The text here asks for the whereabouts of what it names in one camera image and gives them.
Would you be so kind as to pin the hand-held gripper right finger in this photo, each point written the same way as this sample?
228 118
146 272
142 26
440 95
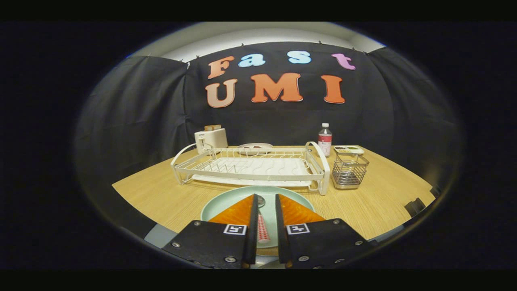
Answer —
281 230

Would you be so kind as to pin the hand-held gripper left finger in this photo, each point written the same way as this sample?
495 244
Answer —
251 230

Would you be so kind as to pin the pale green plate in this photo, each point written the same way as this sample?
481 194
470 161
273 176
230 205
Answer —
226 202

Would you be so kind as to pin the small white plate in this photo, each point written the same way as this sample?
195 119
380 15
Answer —
258 145

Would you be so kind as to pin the white toaster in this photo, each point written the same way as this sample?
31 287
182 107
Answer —
216 139

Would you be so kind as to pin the clear bottle with red label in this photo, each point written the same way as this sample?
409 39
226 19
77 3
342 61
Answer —
324 141

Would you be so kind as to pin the white compartment tray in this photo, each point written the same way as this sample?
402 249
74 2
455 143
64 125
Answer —
355 150

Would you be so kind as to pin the small dark block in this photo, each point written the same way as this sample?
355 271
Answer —
415 207
435 191

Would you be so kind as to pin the black backdrop cloth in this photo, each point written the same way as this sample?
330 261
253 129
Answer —
141 113

